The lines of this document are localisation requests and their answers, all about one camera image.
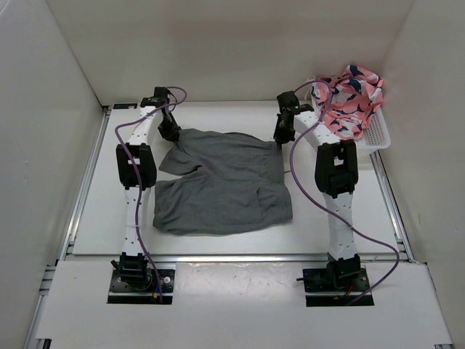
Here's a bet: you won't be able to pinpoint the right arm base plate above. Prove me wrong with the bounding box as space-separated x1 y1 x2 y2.
296 268 374 308

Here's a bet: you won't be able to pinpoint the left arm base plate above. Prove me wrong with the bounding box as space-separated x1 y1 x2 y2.
107 269 176 305

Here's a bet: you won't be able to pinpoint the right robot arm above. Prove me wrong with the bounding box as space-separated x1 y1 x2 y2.
273 91 361 291

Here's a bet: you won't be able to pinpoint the grey shorts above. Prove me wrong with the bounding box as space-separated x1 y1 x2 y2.
153 129 293 235

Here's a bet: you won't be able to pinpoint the aluminium rail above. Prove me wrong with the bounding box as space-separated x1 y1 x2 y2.
22 105 113 348
151 254 328 263
370 151 456 348

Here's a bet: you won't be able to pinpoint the aluminium left side rail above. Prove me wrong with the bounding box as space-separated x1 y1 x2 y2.
22 105 113 348

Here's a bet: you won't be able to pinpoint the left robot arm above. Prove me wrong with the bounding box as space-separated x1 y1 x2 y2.
112 87 185 294

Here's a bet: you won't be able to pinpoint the pink patterned shorts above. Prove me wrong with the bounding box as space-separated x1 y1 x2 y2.
302 65 384 140

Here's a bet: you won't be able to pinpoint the aluminium right side rail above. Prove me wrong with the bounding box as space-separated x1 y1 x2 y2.
370 151 456 348

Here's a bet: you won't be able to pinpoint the aluminium front rail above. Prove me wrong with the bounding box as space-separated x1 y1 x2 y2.
151 254 328 263

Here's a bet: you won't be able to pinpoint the white plastic basket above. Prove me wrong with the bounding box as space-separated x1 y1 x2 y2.
313 108 391 154

